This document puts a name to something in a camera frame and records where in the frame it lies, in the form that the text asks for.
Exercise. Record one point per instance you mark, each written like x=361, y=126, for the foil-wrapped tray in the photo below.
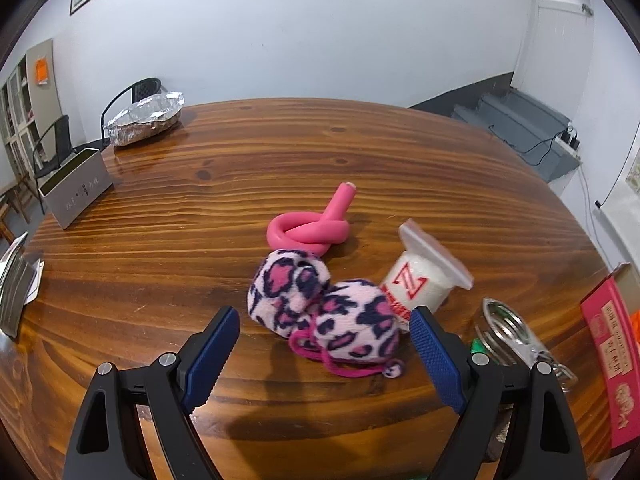
x=142, y=120

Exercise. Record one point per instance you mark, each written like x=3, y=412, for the orange paper note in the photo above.
x=42, y=70

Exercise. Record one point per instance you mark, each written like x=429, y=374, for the large metal clip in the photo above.
x=505, y=330

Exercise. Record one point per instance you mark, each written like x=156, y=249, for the white power strip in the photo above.
x=570, y=144

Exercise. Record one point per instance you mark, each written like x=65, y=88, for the grey document stack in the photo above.
x=15, y=295

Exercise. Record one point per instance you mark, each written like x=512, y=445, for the grey stairs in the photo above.
x=515, y=115

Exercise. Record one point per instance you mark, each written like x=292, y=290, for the pink tin container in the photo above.
x=612, y=350

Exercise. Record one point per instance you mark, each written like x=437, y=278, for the wooden chair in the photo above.
x=22, y=195

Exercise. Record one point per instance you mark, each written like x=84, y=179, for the knotted pink foam rod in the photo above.
x=310, y=232

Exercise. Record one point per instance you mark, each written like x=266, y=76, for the white door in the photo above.
x=565, y=60

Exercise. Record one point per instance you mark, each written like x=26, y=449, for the black chair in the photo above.
x=145, y=87
x=55, y=165

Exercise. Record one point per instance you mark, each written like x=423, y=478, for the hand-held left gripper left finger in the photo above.
x=212, y=355

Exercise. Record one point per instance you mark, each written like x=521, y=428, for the grey glass-door cabinet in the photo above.
x=20, y=110

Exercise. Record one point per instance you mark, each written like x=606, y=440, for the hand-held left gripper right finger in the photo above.
x=435, y=355

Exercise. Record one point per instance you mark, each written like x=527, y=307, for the pink leopard plush earmuffs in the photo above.
x=350, y=320

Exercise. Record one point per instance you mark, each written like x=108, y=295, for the grey rectangular box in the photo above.
x=75, y=195

